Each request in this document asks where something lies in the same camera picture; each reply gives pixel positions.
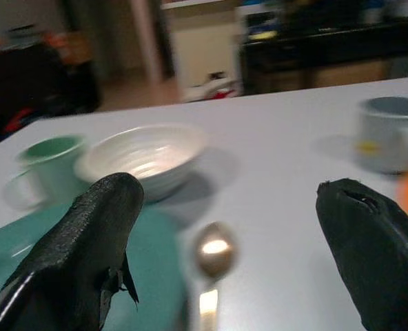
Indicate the black chair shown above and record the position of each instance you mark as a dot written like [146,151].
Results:
[31,89]

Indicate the white and red toy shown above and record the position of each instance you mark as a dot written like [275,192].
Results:
[214,88]

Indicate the black cabinet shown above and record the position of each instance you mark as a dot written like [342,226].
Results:
[331,51]

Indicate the green ceramic mug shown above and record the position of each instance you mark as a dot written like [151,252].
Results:
[49,169]

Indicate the white ribbed ceramic bowl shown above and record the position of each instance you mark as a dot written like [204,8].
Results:
[149,160]

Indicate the teal ceramic plate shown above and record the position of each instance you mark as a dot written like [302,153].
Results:
[155,262]

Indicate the white mug with yellow print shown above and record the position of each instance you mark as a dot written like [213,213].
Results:
[390,134]

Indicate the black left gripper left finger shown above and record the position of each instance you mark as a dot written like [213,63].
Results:
[76,248]

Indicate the silver metal spoon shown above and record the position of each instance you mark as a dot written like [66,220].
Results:
[214,255]

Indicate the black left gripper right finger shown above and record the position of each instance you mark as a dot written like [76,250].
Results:
[373,255]

